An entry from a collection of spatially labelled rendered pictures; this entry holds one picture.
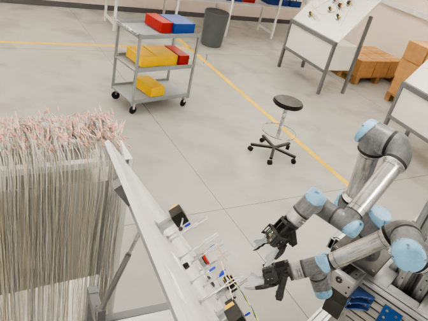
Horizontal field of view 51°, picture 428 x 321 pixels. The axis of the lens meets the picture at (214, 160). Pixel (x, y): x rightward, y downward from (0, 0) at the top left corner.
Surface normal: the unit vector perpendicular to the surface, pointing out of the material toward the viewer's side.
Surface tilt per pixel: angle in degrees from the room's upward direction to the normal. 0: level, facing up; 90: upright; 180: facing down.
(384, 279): 0
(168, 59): 90
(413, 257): 87
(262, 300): 0
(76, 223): 90
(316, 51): 90
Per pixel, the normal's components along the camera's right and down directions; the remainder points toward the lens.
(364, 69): 0.47, 0.54
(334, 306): -0.66, 0.27
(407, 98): -0.88, 0.08
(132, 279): 0.20, -0.84
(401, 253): -0.39, 0.37
